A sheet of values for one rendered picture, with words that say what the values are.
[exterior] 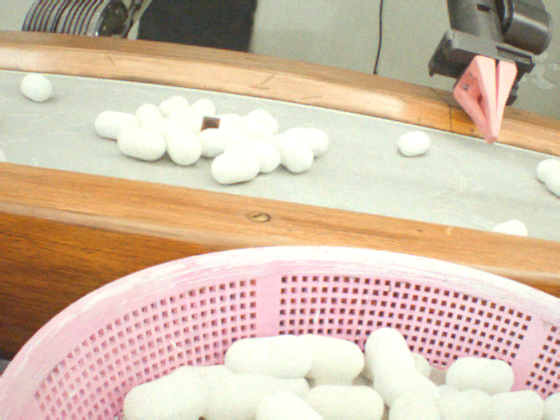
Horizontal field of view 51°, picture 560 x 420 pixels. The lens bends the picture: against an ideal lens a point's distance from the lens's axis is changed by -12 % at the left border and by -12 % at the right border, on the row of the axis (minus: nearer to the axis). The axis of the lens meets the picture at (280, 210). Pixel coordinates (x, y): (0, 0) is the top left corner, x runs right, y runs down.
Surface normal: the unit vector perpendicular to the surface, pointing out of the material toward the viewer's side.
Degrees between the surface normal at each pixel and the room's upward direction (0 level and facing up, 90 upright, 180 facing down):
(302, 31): 90
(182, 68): 45
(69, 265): 90
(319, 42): 90
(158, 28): 86
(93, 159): 0
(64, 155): 0
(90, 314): 75
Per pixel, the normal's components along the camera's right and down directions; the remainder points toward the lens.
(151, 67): 0.16, -0.36
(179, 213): 0.18, -0.90
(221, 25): 0.04, 0.33
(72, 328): 0.93, 0.04
